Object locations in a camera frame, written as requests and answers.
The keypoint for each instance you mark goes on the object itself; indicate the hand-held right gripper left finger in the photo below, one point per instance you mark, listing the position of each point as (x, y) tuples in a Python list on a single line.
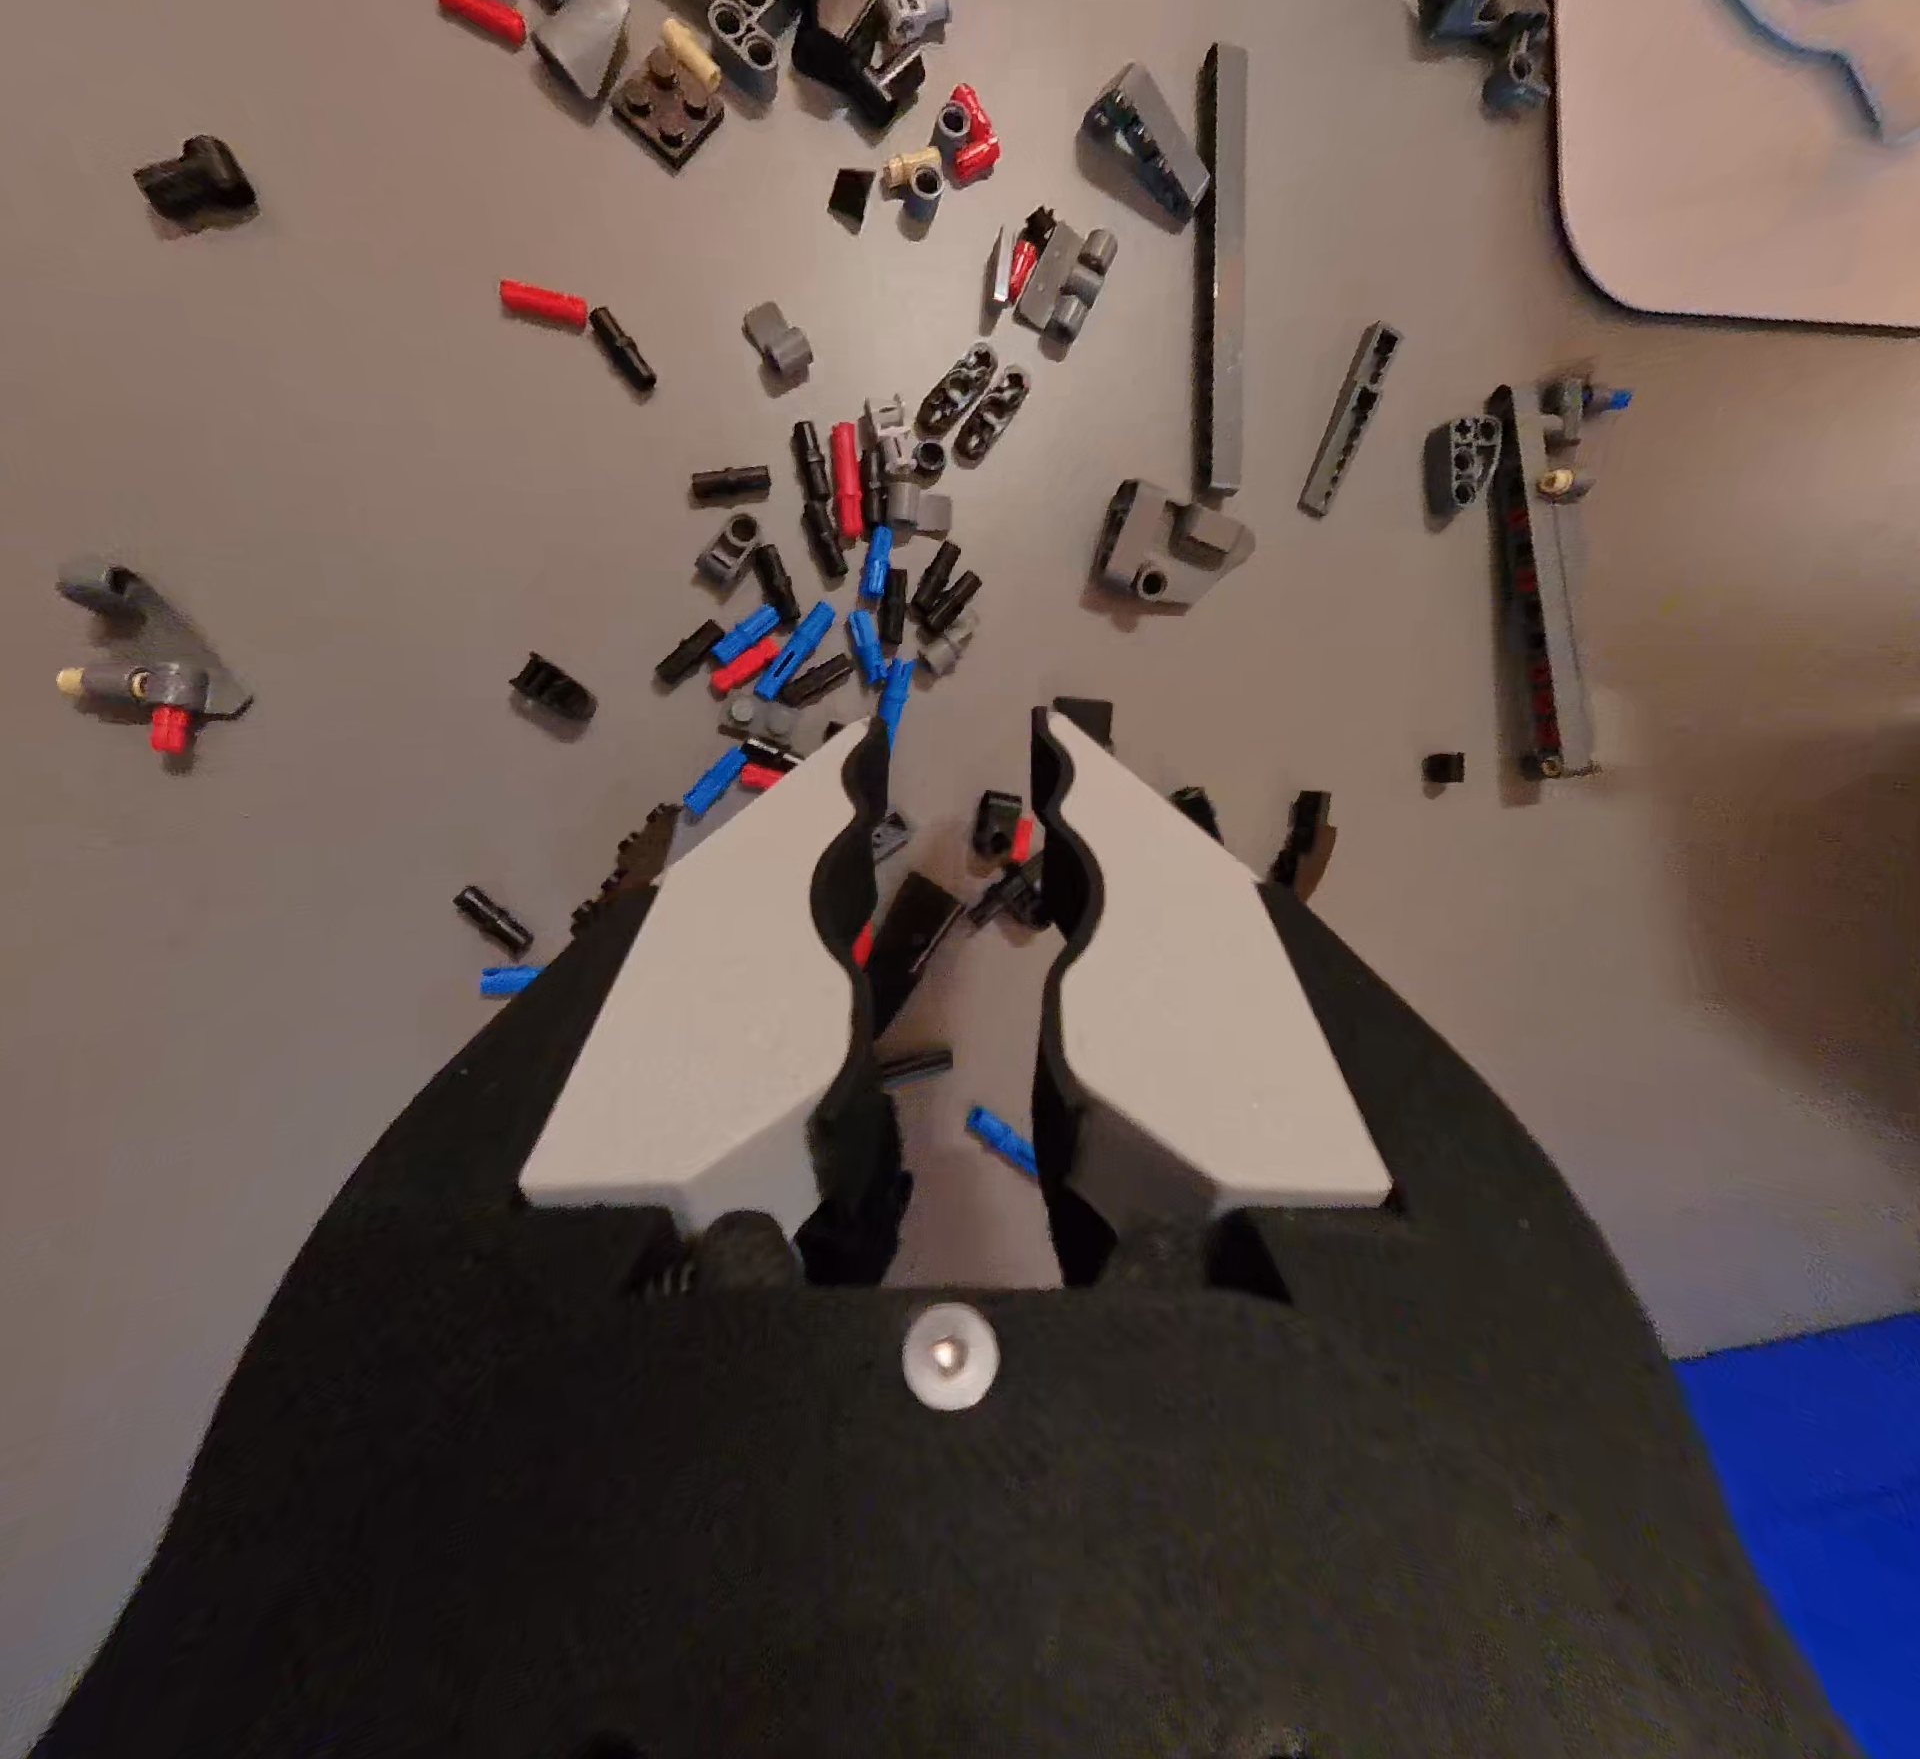
[(690, 1039)]

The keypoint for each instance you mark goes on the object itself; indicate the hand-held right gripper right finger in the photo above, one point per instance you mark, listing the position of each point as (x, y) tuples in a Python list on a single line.
[(1215, 1039)]

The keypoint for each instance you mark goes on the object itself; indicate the small black curved lego piece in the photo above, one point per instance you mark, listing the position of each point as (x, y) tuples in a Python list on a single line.
[(553, 691)]

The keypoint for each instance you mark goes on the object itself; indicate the long dark grey lego beam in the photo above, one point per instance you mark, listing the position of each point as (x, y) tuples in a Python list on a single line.
[(1545, 589)]

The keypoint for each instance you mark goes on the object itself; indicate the grey lego connector blue pin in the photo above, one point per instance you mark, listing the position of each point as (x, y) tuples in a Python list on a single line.
[(1576, 416)]

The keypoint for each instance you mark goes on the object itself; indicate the red lego elbow connector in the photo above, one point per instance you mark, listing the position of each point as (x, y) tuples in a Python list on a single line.
[(972, 131)]

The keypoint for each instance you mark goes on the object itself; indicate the black lego pin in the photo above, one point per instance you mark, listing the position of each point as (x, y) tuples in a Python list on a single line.
[(493, 918), (623, 349)]

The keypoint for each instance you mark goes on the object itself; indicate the pile of small lego pins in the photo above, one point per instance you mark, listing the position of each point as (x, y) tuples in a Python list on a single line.
[(839, 603)]

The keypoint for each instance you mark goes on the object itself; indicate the dark grey lego connector block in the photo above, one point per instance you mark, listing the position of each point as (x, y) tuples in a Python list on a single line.
[(1171, 545)]

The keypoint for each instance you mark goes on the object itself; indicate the dark grey curved lego half-beam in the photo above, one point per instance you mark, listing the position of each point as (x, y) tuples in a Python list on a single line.
[(1466, 463)]

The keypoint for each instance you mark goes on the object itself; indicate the black three-hole lego beam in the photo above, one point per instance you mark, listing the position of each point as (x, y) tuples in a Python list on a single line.
[(996, 411), (957, 394)]

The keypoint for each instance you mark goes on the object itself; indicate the light grey lego clip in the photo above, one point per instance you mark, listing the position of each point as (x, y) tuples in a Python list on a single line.
[(777, 340)]

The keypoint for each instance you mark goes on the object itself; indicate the long red lego pin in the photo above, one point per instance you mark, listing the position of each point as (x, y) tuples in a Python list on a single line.
[(544, 303), (480, 7)]

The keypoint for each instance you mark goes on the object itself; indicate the long dark grey lego plate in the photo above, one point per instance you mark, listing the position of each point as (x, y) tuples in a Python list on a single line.
[(1222, 275)]

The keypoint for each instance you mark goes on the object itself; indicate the dark grey lego hinge piece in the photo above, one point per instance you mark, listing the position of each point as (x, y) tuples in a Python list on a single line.
[(1065, 281)]

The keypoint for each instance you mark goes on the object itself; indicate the small black lego tile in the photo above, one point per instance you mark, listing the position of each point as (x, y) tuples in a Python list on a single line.
[(852, 196)]

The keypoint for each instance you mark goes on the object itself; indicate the tan lego connector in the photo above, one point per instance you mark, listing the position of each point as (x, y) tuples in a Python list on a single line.
[(912, 176)]

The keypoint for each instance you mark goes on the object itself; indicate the dark grey lego wedge panel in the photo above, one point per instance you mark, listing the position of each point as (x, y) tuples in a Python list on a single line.
[(1149, 148)]

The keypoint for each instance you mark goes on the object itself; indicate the black square lego plate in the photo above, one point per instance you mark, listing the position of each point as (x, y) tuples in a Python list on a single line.
[(669, 94)]

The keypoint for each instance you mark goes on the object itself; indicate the chunky black lego connector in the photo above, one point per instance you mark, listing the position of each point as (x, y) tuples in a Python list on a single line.
[(197, 181)]

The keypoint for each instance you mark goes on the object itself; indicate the grey curved lego slope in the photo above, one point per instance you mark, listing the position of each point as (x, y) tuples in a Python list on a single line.
[(581, 34)]

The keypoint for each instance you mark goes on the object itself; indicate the large black lego slope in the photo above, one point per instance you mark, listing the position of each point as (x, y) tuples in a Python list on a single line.
[(856, 34)]

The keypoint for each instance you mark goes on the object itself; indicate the light grey lego pin connector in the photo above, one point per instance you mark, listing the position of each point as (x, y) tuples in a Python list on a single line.
[(918, 7)]

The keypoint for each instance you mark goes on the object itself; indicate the blue plastic bin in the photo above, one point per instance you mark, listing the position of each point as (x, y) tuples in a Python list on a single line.
[(1815, 1534)]

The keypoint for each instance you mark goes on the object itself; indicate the white desk stand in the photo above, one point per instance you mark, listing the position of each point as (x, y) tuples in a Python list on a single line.
[(1742, 64)]

